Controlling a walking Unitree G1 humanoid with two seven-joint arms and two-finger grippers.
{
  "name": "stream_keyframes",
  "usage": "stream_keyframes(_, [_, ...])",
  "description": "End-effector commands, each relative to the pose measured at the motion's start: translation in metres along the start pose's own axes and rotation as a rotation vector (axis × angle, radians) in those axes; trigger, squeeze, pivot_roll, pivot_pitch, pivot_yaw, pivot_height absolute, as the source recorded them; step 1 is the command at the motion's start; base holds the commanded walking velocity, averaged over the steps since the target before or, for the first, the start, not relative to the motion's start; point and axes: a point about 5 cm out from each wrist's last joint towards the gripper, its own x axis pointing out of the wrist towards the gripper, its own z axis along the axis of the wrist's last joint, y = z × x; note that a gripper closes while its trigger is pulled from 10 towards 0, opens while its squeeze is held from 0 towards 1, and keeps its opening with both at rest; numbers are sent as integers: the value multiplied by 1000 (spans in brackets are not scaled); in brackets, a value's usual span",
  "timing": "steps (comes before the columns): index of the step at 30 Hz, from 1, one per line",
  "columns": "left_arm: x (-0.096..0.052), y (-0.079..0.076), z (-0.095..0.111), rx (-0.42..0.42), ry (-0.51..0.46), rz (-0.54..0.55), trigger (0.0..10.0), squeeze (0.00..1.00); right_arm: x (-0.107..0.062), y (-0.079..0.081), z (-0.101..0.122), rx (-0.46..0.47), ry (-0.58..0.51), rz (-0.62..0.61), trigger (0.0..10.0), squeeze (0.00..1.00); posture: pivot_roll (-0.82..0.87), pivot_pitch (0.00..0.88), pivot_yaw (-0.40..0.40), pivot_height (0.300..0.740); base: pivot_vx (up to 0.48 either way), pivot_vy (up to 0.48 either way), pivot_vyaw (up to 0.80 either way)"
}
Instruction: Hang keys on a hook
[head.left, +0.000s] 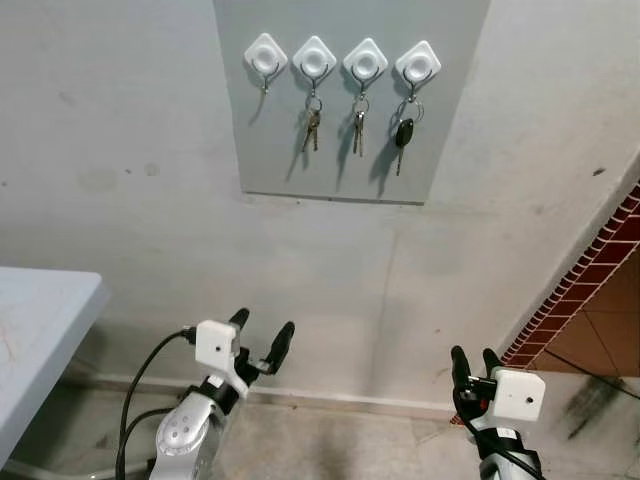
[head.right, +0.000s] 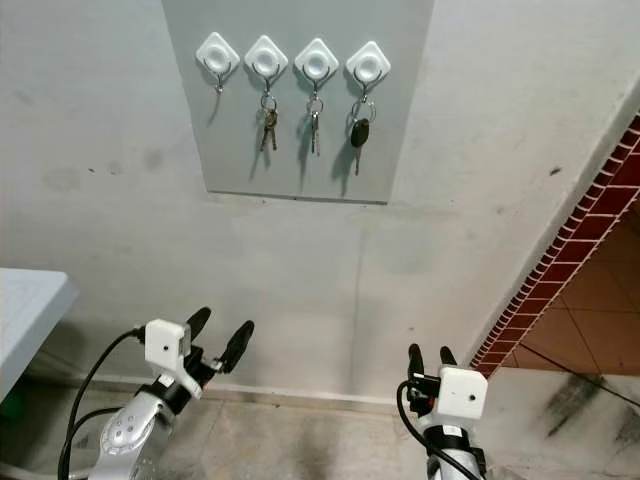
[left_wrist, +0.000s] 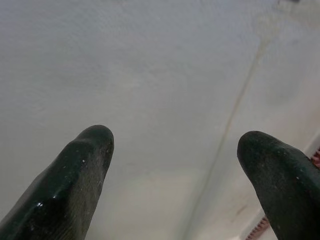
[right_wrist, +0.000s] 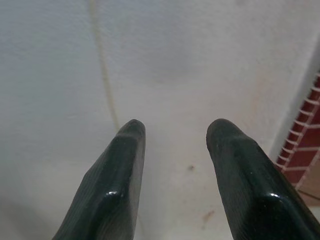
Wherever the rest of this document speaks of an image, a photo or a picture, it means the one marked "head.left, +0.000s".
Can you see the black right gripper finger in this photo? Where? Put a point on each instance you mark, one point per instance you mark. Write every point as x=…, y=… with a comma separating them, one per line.
x=491, y=360
x=459, y=368

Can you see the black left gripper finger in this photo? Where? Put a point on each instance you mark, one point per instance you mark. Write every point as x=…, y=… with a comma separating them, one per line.
x=240, y=318
x=282, y=342

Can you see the red brick tile strip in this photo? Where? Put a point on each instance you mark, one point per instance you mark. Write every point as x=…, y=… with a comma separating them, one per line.
x=590, y=270

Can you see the white table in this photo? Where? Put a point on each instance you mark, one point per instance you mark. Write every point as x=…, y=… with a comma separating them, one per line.
x=40, y=330

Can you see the black car key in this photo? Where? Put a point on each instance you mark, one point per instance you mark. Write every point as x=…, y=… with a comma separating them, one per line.
x=403, y=133

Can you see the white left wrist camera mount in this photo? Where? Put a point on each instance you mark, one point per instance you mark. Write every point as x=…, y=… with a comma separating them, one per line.
x=215, y=345

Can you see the grey wall board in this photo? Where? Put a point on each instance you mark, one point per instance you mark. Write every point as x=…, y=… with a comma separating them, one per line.
x=450, y=150

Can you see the white diamond wall hook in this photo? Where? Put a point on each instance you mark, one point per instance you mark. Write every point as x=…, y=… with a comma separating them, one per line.
x=314, y=58
x=418, y=63
x=266, y=55
x=365, y=60

